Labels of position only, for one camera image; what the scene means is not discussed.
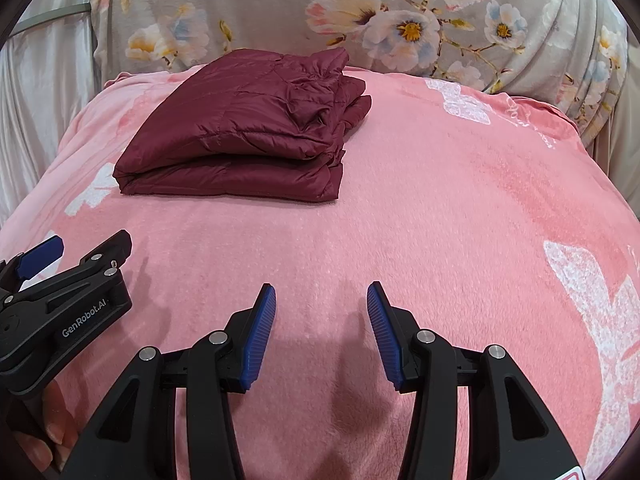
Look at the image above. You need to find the pink fleece blanket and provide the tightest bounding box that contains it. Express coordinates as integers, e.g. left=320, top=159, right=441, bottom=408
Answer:
left=0, top=65, right=640, bottom=480

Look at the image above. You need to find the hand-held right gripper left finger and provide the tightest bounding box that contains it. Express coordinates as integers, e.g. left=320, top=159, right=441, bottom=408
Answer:
left=59, top=282, right=277, bottom=480

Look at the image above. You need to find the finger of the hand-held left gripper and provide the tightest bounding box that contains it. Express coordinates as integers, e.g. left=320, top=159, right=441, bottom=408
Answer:
left=75, top=230, right=133, bottom=273
left=0, top=234, right=66, bottom=298

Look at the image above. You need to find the maroon puffer jacket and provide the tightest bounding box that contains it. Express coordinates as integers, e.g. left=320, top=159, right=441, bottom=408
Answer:
left=112, top=47, right=373, bottom=204

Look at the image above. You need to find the person's left hand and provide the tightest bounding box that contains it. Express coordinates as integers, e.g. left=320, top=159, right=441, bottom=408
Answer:
left=12, top=380, right=83, bottom=472

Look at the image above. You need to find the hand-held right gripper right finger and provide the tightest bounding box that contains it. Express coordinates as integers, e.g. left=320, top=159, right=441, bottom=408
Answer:
left=366, top=281, right=583, bottom=480

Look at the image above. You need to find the white satin sheet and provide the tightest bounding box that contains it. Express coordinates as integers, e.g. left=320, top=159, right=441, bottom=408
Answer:
left=0, top=0, right=108, bottom=233

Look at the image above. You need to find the grey cord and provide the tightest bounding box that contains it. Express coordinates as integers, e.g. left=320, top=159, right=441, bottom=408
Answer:
left=9, top=3, right=93, bottom=38

